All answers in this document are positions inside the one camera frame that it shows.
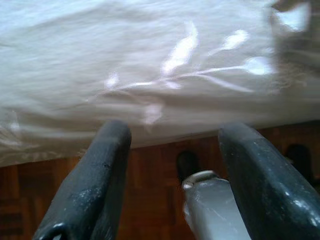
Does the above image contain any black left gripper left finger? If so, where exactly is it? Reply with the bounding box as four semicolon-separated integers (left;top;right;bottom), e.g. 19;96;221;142
32;119;133;240

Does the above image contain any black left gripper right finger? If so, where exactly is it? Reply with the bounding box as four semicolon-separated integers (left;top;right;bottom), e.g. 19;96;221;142
218;122;320;240

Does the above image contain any beige floral bed cover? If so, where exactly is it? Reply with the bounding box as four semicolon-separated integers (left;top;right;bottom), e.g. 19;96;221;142
0;0;320;168

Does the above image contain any silver robot left leg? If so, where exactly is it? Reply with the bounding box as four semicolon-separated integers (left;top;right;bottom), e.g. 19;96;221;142
181;170;250;240

